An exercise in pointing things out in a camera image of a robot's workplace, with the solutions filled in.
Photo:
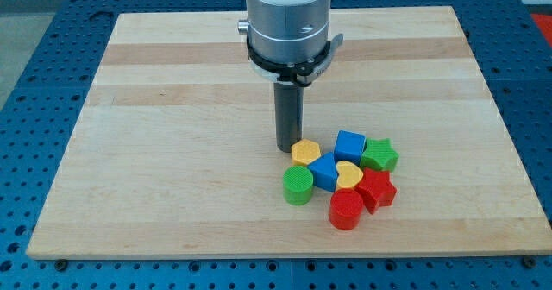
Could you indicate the light wooden board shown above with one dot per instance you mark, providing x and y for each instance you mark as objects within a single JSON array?
[{"x": 174, "y": 155}]

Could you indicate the yellow hexagon block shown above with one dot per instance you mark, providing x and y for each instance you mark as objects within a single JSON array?
[{"x": 304, "y": 152}]

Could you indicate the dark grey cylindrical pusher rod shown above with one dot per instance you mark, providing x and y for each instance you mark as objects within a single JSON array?
[{"x": 288, "y": 101}]

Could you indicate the green cylinder block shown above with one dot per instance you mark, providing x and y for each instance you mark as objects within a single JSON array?
[{"x": 297, "y": 185}]

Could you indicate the blue triangle block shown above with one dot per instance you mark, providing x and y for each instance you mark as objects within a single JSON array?
[{"x": 324, "y": 172}]

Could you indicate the blue cube block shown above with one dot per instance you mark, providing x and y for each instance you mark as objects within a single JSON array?
[{"x": 349, "y": 146}]

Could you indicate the yellow heart block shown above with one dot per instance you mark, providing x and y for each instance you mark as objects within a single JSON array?
[{"x": 349, "y": 175}]

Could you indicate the red cylinder block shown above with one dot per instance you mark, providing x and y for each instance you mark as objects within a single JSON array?
[{"x": 346, "y": 206}]

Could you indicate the green star block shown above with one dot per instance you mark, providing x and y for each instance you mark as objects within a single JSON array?
[{"x": 379, "y": 155}]

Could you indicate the red star block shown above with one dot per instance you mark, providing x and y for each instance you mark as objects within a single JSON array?
[{"x": 376, "y": 189}]

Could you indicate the red object at edge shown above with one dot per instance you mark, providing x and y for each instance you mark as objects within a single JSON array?
[{"x": 544, "y": 23}]

